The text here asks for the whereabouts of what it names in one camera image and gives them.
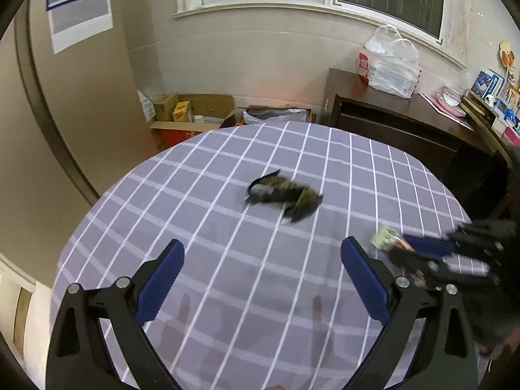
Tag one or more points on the wooden desk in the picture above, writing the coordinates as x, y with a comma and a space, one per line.
496, 132

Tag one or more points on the stacked white bowls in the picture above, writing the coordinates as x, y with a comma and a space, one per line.
449, 99

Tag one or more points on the dark wooden cabinet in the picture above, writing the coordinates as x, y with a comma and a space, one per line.
465, 161

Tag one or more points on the black snack wrapper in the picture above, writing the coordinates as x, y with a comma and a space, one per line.
301, 201

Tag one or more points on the orange cardboard box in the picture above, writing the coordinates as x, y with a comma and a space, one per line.
255, 115

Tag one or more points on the brown cardboard box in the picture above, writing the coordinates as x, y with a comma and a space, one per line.
179, 117

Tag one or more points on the white blue wall poster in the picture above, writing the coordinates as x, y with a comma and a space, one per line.
73, 21

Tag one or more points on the white printed paper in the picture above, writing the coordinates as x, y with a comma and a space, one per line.
385, 238

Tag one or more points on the white plastic bag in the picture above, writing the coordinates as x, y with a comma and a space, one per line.
390, 63

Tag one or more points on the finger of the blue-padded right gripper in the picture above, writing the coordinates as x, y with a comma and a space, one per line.
429, 246

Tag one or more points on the pink paper sheet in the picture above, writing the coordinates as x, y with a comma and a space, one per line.
433, 103

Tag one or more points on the purple checked tablecloth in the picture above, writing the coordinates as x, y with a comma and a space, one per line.
260, 301

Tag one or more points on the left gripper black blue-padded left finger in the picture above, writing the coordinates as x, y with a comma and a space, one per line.
78, 356

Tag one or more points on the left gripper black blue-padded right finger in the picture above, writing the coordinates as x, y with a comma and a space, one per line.
445, 357

